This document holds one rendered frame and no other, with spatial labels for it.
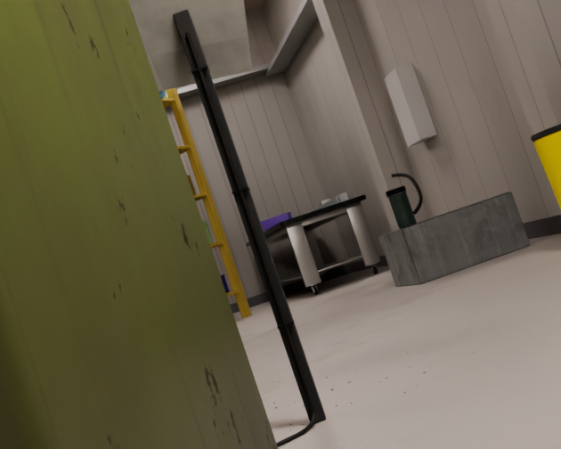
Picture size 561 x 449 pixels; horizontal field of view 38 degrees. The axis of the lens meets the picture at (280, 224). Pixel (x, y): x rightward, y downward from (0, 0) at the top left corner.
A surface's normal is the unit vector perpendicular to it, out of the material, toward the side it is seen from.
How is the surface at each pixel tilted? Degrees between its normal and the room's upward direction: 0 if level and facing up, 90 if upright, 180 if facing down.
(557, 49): 90
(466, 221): 90
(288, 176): 90
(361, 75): 90
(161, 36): 120
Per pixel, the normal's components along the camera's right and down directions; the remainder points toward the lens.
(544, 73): 0.17, -0.11
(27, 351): 0.90, -0.32
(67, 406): 0.94, -0.33
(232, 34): 0.47, 0.33
